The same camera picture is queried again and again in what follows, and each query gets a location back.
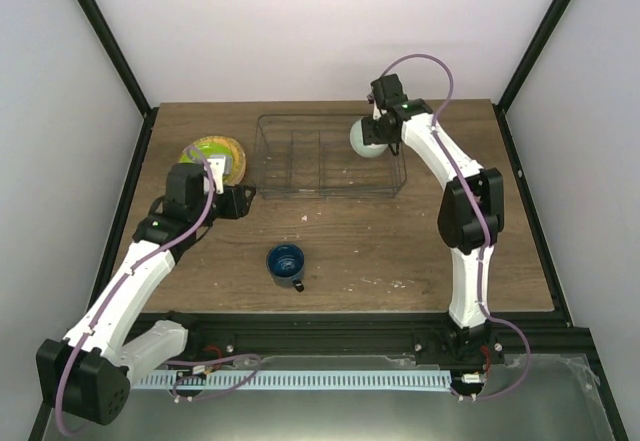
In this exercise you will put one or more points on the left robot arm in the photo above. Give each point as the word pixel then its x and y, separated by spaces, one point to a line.
pixel 90 372

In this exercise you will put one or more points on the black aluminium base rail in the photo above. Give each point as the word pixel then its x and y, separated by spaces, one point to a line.
pixel 431 337

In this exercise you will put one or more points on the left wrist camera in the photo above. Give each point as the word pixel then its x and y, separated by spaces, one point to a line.
pixel 220 165

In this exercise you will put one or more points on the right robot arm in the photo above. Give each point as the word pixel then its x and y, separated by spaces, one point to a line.
pixel 471 214

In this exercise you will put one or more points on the black wire dish rack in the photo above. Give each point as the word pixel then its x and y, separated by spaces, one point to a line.
pixel 309 156

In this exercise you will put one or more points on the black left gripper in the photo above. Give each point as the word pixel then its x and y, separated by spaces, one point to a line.
pixel 238 206

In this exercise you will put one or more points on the light blue slotted cable duct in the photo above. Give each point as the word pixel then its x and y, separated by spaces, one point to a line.
pixel 298 380

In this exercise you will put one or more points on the lime green plastic plate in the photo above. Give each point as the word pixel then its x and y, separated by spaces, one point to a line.
pixel 198 152

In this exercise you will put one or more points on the woven bamboo tray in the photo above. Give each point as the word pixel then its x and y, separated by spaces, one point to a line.
pixel 233 148

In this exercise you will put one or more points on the black enclosure frame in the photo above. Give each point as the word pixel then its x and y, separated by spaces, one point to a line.
pixel 107 36

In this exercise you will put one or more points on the dark blue ceramic mug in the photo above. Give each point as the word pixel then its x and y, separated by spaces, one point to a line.
pixel 286 265

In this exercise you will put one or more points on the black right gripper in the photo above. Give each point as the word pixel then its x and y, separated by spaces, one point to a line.
pixel 369 137

